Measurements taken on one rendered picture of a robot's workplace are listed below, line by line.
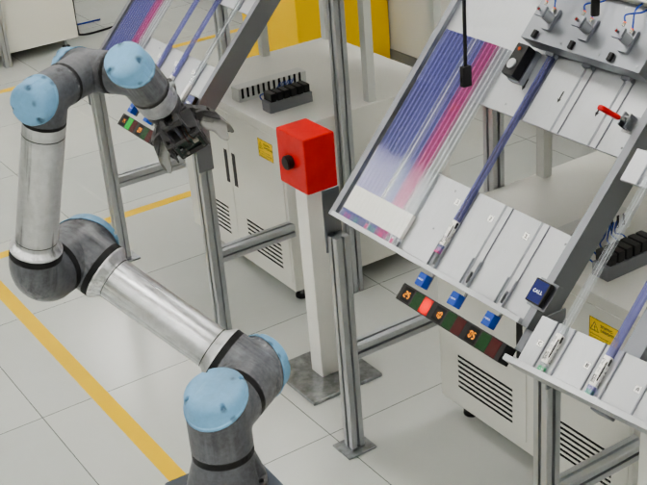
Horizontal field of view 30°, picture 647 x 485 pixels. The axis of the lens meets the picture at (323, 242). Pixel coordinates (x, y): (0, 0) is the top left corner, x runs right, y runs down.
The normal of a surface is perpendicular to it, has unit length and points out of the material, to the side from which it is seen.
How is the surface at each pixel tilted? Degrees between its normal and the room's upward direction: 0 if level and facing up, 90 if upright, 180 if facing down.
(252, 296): 0
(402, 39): 90
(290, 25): 90
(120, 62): 39
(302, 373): 0
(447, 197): 48
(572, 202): 0
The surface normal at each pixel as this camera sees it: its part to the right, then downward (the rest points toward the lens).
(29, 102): -0.40, 0.44
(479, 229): -0.67, -0.37
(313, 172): 0.55, 0.34
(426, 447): -0.07, -0.89
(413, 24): -0.83, 0.31
